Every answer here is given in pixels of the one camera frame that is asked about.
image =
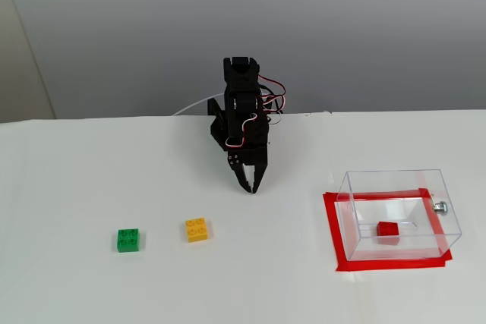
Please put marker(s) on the red tape frame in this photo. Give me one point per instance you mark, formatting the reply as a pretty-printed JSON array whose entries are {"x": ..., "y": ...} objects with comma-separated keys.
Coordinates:
[{"x": 391, "y": 264}]

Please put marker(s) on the yellow lego brick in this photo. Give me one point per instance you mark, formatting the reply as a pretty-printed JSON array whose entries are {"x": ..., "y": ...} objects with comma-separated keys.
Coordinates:
[{"x": 198, "y": 230}]

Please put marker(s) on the green lego brick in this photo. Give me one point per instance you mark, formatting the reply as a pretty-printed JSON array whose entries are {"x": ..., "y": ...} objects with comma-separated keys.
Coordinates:
[{"x": 130, "y": 241}]

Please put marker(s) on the metal box lock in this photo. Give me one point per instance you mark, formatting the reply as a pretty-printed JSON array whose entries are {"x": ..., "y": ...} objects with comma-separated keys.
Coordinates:
[{"x": 440, "y": 207}]

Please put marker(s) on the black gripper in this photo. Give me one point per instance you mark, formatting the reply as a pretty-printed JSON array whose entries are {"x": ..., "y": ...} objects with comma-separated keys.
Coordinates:
[{"x": 254, "y": 157}]

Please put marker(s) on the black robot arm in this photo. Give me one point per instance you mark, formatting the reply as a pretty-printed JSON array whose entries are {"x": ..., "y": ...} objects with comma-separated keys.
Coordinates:
[{"x": 243, "y": 104}]

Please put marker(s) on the red lego brick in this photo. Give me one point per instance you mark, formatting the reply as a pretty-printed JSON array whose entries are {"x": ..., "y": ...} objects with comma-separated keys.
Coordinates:
[{"x": 388, "y": 231}]

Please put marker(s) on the transparent plastic box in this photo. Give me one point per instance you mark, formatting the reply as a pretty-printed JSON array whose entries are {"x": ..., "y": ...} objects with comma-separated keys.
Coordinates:
[{"x": 402, "y": 195}]

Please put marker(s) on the black table clamp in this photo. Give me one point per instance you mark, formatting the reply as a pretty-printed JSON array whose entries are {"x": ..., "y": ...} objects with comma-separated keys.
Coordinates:
[{"x": 215, "y": 111}]

